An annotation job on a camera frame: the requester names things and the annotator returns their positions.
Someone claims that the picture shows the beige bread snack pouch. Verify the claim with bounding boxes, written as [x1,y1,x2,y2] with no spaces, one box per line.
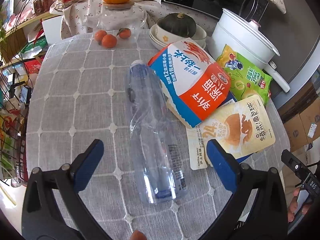
[186,95,276,170]

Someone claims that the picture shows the clear plastic water bottle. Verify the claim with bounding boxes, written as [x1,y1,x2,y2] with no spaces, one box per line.
[125,60,187,204]

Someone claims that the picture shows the green snack bag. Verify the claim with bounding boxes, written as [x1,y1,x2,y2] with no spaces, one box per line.
[216,45,272,105]

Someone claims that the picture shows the red blue white milk carton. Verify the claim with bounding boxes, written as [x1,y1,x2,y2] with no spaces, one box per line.
[148,38,231,128]

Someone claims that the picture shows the person's right hand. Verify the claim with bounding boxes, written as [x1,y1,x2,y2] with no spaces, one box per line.
[287,188,311,223]

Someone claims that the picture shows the person's left hand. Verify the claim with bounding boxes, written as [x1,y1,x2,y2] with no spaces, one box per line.
[130,230,147,240]

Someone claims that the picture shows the lower cardboard box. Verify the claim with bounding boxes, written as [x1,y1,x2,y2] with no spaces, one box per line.
[284,98,319,152]

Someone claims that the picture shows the grey checked tablecloth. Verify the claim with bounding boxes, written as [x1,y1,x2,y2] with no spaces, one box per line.
[26,28,291,240]

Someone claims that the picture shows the dark grey refrigerator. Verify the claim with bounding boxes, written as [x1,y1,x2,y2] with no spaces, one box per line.
[261,0,319,108]

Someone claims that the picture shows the white electric cooking pot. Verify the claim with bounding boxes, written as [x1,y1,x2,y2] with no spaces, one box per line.
[207,8,290,93]

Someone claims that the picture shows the small tangerine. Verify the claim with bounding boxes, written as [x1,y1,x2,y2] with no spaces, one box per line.
[117,28,132,40]
[101,34,117,48]
[94,30,107,43]

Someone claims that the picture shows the floral white cloth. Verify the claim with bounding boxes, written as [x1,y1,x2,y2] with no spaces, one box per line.
[49,0,217,39]

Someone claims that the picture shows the glass jar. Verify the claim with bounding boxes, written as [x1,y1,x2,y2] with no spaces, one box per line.
[82,1,147,43]

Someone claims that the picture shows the stacked white bowls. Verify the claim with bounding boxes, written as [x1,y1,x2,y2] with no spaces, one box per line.
[149,24,207,50]

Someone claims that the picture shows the dark green pumpkin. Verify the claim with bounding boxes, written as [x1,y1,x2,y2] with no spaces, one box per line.
[157,12,196,38]

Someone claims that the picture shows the wire storage rack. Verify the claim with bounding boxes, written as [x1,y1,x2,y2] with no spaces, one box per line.
[1,59,37,187]

